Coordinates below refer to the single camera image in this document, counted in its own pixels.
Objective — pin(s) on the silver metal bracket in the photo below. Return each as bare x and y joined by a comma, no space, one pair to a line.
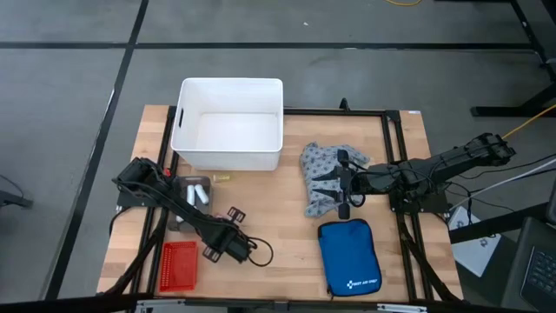
160,306
401,308

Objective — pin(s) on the dark translucent plastic bin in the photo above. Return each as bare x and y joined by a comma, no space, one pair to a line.
200,213

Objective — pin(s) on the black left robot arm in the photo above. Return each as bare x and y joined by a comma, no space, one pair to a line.
174,202

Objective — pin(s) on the black overhead frame bar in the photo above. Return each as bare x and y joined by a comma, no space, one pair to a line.
65,304

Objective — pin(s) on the black desk leg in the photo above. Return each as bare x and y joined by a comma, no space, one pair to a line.
499,111
491,228

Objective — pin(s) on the blue first aid pouch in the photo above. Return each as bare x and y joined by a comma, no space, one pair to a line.
349,256

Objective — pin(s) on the red mesh plastic basket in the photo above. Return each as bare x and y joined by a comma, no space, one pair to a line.
178,267

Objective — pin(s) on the small yellow bottle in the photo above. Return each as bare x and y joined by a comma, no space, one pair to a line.
221,177

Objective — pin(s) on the white perforated plastic basket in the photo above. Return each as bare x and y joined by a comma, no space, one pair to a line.
230,130

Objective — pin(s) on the small red object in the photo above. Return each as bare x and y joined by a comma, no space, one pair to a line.
167,172

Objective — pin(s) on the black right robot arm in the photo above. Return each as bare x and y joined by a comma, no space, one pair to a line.
456,161

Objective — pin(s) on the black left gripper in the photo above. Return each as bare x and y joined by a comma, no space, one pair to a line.
228,241

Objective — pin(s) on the black frame knob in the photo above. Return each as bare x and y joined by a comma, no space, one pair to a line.
344,104

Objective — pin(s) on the black laptop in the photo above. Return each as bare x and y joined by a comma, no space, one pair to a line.
538,269

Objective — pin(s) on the grey patterned cloth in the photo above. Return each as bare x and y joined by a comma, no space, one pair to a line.
321,161

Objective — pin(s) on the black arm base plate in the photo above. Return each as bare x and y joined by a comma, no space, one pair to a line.
434,203
130,198

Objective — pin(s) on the white box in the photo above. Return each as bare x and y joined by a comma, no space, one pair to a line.
473,252

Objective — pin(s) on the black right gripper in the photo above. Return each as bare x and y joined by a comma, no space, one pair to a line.
349,182

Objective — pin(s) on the pink bottle with white cap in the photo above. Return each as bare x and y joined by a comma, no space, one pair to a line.
220,216

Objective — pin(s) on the black stand foot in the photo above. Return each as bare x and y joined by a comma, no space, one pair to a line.
17,201

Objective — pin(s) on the black aluminium table frame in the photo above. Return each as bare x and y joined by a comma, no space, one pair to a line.
326,112

